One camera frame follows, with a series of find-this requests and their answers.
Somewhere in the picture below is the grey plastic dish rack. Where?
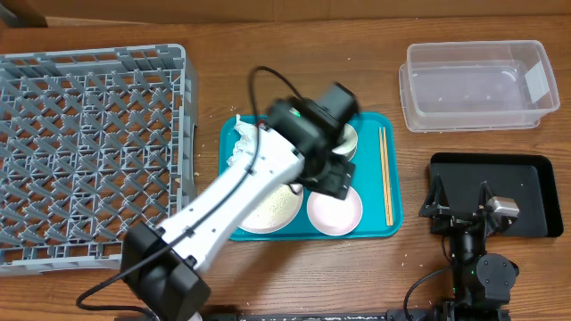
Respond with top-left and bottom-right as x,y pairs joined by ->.
1,44 -> 199,276

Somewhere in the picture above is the grey metal bowl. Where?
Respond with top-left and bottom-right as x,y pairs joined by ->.
332,123 -> 359,162

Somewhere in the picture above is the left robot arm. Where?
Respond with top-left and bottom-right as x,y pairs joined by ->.
120,83 -> 359,320

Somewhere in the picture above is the teal plastic serving tray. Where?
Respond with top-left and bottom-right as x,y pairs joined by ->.
230,111 -> 404,242

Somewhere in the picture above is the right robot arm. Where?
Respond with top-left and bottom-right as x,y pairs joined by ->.
419,175 -> 520,320

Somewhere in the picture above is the black plastic tray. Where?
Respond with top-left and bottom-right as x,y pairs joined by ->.
429,152 -> 564,238

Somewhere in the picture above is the clear plastic storage bin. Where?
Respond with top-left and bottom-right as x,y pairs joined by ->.
399,40 -> 560,133

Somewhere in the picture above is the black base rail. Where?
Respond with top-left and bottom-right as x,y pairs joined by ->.
200,308 -> 443,321

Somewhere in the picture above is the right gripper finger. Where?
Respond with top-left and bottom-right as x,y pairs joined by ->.
418,174 -> 449,217
478,181 -> 494,210

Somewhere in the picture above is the left wooden chopstick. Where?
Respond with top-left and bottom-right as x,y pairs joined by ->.
379,128 -> 392,226

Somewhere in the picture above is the crumpled white napkin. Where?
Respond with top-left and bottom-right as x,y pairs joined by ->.
227,114 -> 257,167

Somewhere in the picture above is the small white plate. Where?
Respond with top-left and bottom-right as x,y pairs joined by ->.
307,187 -> 363,236

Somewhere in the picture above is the right wooden chopstick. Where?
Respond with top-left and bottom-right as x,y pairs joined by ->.
381,128 -> 393,226

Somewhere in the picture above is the large white plate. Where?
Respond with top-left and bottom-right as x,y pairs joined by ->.
238,184 -> 303,234

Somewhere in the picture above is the wooden chopstick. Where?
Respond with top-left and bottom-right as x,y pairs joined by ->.
379,128 -> 392,226
381,128 -> 393,226

